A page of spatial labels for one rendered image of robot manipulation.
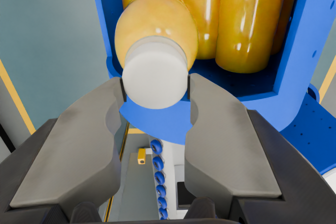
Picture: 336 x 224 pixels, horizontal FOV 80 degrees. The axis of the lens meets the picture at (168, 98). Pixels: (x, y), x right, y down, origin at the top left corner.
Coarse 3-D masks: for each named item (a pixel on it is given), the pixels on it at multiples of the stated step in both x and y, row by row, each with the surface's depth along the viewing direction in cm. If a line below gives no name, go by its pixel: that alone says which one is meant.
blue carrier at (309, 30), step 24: (96, 0) 25; (120, 0) 32; (312, 0) 15; (288, 24) 31; (312, 24) 16; (288, 48) 17; (312, 48) 18; (120, 72) 34; (192, 72) 36; (216, 72) 35; (264, 72) 34; (288, 72) 18; (312, 72) 22; (240, 96) 19; (264, 96) 19; (288, 96) 20; (144, 120) 23; (168, 120) 21; (288, 120) 23
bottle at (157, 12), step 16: (144, 0) 15; (160, 0) 15; (176, 0) 16; (128, 16) 14; (144, 16) 13; (160, 16) 13; (176, 16) 14; (192, 16) 16; (128, 32) 14; (144, 32) 13; (160, 32) 13; (176, 32) 13; (192, 32) 15; (128, 48) 14; (176, 48) 13; (192, 48) 14; (192, 64) 16
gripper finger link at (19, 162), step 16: (48, 128) 8; (32, 144) 7; (16, 160) 7; (32, 160) 7; (0, 176) 6; (16, 176) 6; (0, 192) 6; (0, 208) 5; (32, 208) 5; (48, 208) 5
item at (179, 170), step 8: (176, 168) 69; (176, 176) 66; (176, 184) 64; (176, 192) 62; (184, 192) 60; (176, 200) 60; (184, 200) 58; (192, 200) 58; (176, 208) 58; (184, 208) 58
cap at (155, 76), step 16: (144, 48) 11; (160, 48) 11; (128, 64) 11; (144, 64) 11; (160, 64) 11; (176, 64) 11; (128, 80) 11; (144, 80) 12; (160, 80) 12; (176, 80) 12; (128, 96) 12; (144, 96) 12; (160, 96) 12; (176, 96) 12
